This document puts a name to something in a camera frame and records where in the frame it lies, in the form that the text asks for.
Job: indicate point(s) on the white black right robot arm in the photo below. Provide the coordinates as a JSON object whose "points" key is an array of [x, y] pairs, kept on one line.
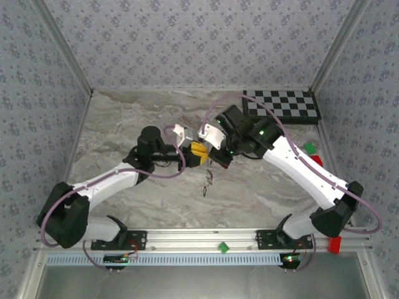
{"points": [[305, 174]]}

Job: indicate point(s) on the aluminium side rail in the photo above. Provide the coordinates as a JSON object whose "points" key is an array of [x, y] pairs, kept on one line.
{"points": [[327, 143], [77, 140]]}

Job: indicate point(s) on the steel front panel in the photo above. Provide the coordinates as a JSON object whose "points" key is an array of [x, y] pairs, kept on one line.
{"points": [[202, 283]]}

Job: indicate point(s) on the small circuit board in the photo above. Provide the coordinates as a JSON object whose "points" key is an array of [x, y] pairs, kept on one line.
{"points": [[115, 258], [291, 258]]}

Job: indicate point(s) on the small green block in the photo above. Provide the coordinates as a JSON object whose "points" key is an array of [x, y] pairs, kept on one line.
{"points": [[224, 247]]}

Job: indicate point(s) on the aluminium corner post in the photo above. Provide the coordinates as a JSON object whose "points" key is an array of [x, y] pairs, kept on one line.
{"points": [[337, 46], [65, 46]]}

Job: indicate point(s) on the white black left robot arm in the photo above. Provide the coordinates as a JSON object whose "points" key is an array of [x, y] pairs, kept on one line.
{"points": [[103, 183]]}

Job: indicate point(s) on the black square loop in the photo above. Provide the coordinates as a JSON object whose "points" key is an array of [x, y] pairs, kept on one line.
{"points": [[204, 191]]}

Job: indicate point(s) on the red square toy brick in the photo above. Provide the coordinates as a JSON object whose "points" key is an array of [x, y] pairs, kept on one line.
{"points": [[335, 244]]}

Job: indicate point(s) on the red rounded toy brick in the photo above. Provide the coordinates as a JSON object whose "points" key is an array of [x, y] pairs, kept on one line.
{"points": [[318, 160]]}

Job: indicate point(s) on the green toy brick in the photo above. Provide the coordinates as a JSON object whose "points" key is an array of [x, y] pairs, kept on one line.
{"points": [[311, 147]]}

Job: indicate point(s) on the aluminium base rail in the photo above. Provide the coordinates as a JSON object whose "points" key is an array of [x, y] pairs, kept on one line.
{"points": [[193, 238]]}

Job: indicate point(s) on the black grey chessboard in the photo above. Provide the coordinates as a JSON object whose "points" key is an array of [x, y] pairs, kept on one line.
{"points": [[296, 106]]}

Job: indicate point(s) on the aluminium back rail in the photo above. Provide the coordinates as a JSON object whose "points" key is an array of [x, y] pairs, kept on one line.
{"points": [[187, 89]]}

